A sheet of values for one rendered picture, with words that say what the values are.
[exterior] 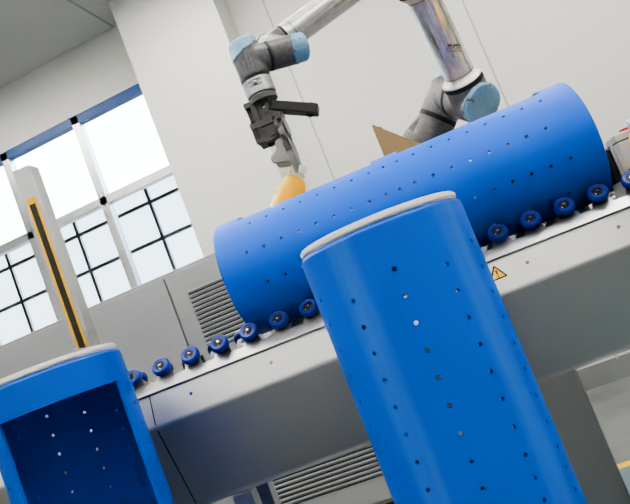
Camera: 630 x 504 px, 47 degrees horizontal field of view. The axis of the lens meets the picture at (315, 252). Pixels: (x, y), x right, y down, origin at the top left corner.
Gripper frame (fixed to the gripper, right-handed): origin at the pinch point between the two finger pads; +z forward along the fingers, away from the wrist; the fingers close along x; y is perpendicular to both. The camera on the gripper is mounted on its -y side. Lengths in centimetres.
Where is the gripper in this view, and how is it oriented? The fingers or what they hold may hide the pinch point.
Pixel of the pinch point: (299, 167)
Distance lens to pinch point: 177.9
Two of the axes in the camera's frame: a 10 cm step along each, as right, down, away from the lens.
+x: -1.6, -0.5, -9.9
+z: 3.6, 9.3, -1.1
